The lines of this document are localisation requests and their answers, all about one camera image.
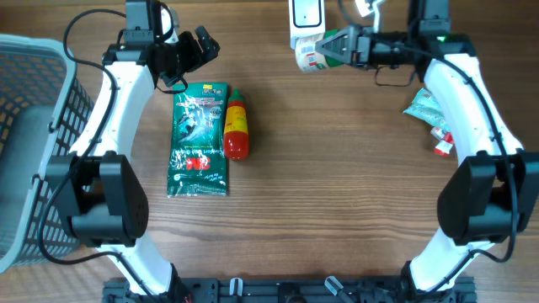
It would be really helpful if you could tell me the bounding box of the left black camera cable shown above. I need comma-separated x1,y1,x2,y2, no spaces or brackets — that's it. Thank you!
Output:
36,8,189,303

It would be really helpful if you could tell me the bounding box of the right black camera cable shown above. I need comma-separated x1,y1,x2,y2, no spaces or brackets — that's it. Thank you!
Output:
336,0,520,295

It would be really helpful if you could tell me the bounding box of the green 3M gloves packet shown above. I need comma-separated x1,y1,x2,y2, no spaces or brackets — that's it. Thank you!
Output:
167,82,228,198

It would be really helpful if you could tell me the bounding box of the white barcode scanner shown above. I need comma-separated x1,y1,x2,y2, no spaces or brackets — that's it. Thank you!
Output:
288,0,326,50

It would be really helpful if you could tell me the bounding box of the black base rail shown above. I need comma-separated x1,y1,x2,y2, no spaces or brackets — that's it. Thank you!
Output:
102,276,478,303

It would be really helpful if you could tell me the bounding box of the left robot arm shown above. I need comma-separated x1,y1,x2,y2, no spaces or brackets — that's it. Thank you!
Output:
45,1,220,302

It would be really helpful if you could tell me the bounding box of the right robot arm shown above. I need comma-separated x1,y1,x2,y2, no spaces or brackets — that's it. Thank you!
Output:
315,1,538,302

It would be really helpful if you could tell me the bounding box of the red chili sauce bottle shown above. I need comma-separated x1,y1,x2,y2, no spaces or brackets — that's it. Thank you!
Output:
223,88,249,160

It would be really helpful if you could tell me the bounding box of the red tissue pack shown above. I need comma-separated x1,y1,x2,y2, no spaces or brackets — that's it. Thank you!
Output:
430,127,454,144

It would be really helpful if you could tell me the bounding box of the red Nescafe stick sachet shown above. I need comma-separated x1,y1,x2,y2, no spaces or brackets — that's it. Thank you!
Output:
434,141,453,157

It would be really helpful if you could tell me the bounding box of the grey plastic mesh basket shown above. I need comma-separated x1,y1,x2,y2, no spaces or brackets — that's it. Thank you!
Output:
1,34,93,272

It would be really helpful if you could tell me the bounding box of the black camera cable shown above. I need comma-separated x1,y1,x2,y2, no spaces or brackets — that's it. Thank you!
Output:
36,8,189,303
336,0,520,295

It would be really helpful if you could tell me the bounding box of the green lid jar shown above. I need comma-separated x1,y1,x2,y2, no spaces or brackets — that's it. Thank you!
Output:
295,29,343,72

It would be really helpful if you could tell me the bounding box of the mint green wipes packet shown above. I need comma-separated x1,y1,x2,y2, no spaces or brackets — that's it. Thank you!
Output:
403,88,450,132

